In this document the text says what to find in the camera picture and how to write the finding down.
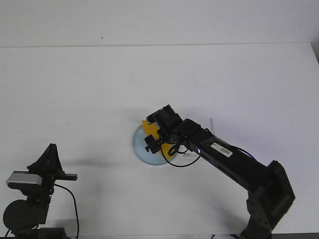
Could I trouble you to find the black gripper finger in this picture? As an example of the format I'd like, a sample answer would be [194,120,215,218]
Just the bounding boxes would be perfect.
[53,144,65,174]
[27,143,53,173]

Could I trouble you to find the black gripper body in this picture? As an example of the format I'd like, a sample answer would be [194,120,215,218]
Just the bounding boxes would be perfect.
[145,129,169,154]
[18,171,77,197]

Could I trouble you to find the yellow corn cob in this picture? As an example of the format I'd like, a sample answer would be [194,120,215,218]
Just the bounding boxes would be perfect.
[142,120,178,161]

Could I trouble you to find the light blue round plate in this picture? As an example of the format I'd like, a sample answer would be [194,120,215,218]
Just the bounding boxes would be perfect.
[132,124,179,166]

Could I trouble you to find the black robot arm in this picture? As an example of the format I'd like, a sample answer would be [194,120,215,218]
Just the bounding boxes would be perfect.
[2,143,80,239]
[145,105,295,239]

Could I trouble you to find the clear tape strip on table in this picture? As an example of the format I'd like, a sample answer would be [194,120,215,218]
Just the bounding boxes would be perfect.
[209,118,215,134]

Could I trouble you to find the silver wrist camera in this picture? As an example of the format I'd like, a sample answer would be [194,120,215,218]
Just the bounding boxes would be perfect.
[146,107,164,123]
[6,171,42,190]

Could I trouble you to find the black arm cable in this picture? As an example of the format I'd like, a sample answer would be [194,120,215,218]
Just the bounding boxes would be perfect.
[2,184,80,239]
[159,141,256,168]

